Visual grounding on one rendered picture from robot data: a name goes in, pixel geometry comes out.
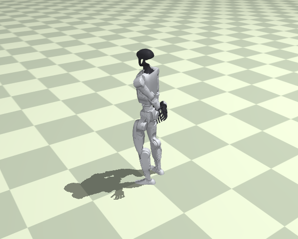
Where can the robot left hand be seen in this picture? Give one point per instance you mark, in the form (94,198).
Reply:
(163,111)

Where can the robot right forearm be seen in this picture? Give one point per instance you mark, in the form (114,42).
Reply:
(157,95)

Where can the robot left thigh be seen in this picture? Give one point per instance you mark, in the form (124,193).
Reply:
(140,126)

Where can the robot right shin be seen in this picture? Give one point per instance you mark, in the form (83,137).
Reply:
(156,154)

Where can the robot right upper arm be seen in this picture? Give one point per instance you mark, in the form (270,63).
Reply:
(157,69)

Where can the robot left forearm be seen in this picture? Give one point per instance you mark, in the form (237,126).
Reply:
(156,103)

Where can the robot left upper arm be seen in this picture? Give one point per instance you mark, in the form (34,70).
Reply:
(139,83)

